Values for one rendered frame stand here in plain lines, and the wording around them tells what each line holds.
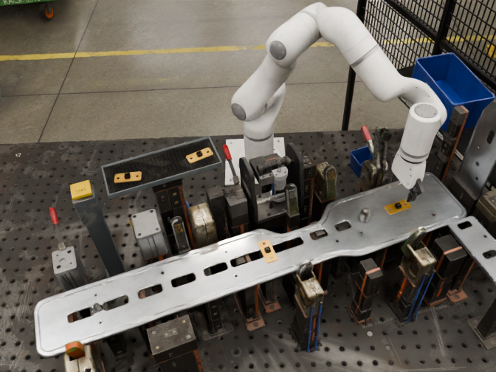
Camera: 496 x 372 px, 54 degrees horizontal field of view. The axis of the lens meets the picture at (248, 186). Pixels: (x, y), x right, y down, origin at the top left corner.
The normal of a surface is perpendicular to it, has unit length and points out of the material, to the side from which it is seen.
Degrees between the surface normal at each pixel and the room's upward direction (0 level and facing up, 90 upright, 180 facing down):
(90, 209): 90
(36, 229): 0
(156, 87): 0
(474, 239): 0
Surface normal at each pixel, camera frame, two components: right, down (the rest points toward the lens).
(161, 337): -0.04, -0.68
